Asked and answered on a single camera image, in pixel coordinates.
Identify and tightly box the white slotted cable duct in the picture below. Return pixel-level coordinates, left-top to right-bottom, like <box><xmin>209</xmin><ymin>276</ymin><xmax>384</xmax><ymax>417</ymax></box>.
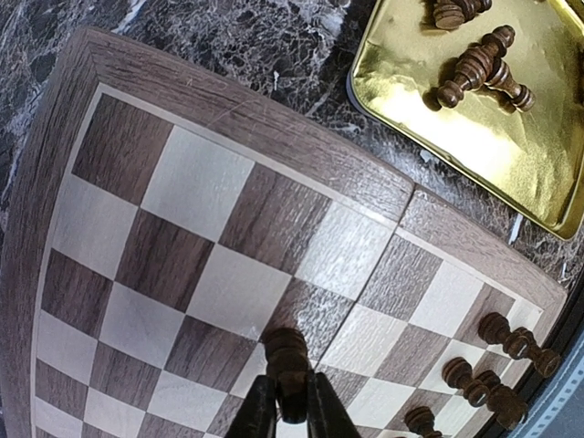
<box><xmin>524</xmin><ymin>364</ymin><xmax>583</xmax><ymax>438</ymax></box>

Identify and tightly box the gold metal tray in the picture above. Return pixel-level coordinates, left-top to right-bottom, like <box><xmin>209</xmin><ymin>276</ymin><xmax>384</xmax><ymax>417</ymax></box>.
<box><xmin>347</xmin><ymin>1</ymin><xmax>583</xmax><ymax>240</ymax></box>

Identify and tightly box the dark chess piece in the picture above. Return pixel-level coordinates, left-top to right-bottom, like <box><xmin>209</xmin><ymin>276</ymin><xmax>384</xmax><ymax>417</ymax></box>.
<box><xmin>264</xmin><ymin>328</ymin><xmax>310</xmax><ymax>424</ymax></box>
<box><xmin>510</xmin><ymin>328</ymin><xmax>561</xmax><ymax>378</ymax></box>

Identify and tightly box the pile of dark chess pieces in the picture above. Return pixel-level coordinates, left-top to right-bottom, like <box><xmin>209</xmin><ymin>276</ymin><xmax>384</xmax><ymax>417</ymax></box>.
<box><xmin>433</xmin><ymin>1</ymin><xmax>536</xmax><ymax>112</ymax></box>

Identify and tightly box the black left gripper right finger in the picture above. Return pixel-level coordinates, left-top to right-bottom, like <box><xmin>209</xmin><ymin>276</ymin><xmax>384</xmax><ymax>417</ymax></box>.
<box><xmin>307</xmin><ymin>370</ymin><xmax>354</xmax><ymax>437</ymax></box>

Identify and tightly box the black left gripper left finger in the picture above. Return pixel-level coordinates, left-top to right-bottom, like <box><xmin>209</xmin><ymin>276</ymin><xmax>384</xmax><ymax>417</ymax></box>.
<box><xmin>232</xmin><ymin>375</ymin><xmax>276</xmax><ymax>438</ymax></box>

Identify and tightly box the wooden chess board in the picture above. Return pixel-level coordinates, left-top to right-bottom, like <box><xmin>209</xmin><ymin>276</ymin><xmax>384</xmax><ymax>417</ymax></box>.
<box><xmin>1</xmin><ymin>27</ymin><xmax>567</xmax><ymax>437</ymax></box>

